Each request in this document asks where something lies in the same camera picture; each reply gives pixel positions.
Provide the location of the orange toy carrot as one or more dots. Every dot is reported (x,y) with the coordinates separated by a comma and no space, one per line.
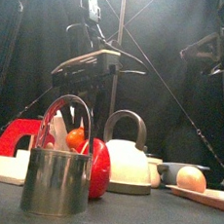
(75,138)

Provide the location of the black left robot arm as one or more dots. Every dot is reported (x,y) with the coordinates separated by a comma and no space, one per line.
(82,13)

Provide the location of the white plastic piece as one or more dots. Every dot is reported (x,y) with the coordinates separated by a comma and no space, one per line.
(60,131)

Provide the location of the red toy apple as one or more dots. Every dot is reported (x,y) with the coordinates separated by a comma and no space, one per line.
(100,170)

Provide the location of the red and white block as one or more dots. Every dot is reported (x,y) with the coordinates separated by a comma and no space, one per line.
(10,139)

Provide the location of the small cream toy pot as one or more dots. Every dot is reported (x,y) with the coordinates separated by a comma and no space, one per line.
(155,172)

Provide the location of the beige toy egg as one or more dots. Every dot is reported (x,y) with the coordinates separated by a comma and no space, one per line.
(191,179)

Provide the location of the grey vertical frame pole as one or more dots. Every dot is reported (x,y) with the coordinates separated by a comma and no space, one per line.
(121,26)

